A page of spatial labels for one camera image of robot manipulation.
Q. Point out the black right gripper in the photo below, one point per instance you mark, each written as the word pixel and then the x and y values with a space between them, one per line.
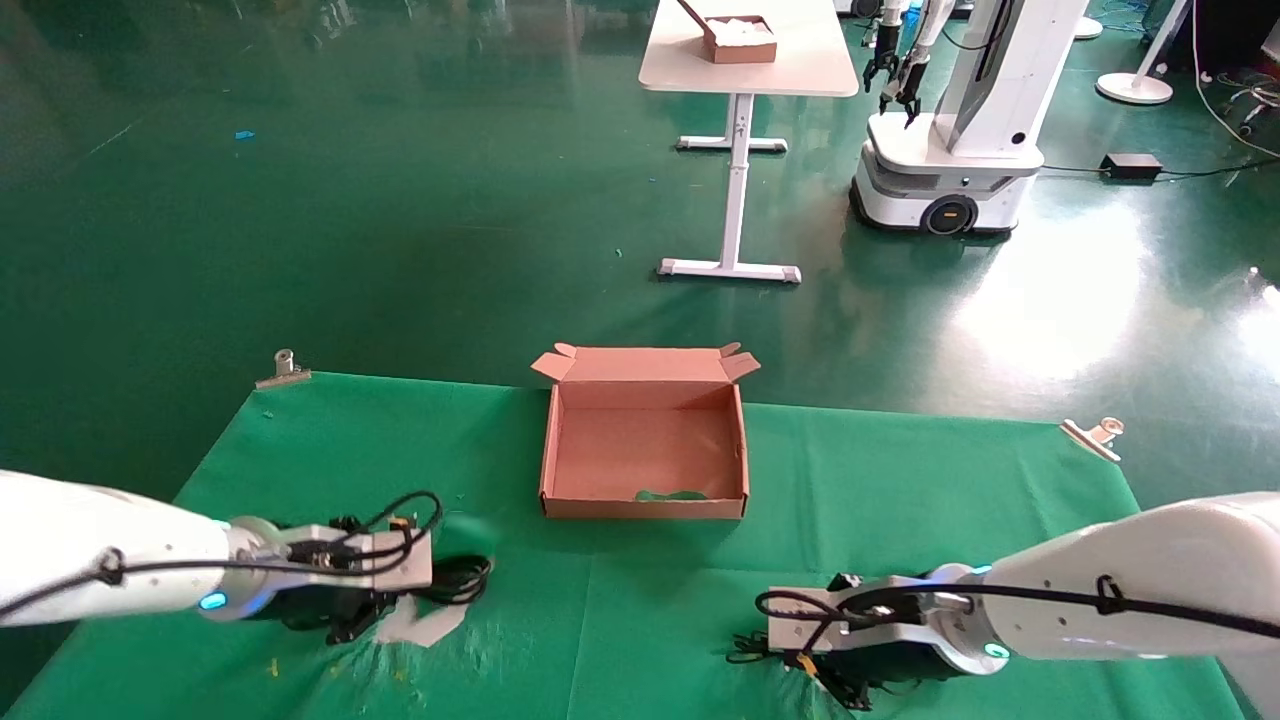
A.
pixel 900 668

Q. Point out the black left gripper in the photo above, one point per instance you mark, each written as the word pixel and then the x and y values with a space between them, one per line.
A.
pixel 290 608

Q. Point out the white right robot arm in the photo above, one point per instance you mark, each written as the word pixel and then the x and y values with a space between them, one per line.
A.
pixel 1150 580

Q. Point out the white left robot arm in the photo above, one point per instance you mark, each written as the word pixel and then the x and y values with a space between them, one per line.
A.
pixel 80 540

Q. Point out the open brown cardboard box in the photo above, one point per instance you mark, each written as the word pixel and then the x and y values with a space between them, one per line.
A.
pixel 640 450

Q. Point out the small brown cardboard box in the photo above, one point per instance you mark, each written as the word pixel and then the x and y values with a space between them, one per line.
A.
pixel 745 50

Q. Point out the white items in small box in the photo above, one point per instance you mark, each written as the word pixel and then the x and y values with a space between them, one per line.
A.
pixel 742 30

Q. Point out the green tablecloth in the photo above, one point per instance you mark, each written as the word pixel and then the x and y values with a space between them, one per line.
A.
pixel 650 600

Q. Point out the metal table clip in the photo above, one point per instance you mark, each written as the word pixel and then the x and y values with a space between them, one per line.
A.
pixel 1092 438
pixel 283 370

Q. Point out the white wheeled background robot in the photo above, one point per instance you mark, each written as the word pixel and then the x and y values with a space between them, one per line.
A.
pixel 975 120

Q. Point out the small black background gripper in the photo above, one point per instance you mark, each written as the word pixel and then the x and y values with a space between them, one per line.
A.
pixel 881 65
pixel 908 90

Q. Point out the black floor power brick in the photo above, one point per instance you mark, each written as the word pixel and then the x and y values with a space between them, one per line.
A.
pixel 1132 165

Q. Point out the white floor stand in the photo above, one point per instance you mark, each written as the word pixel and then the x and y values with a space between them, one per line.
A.
pixel 1135 88

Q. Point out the small white round base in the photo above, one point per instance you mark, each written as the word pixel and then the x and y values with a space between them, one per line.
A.
pixel 1088 27

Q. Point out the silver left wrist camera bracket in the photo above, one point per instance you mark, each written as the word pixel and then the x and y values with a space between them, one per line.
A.
pixel 360 560

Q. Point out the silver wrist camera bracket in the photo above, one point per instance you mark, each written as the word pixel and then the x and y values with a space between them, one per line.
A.
pixel 860 625
pixel 360 560

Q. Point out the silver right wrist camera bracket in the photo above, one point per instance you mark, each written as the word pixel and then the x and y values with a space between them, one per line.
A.
pixel 860 625

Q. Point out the white pedestal table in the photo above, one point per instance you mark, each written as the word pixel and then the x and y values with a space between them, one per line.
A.
pixel 760 70

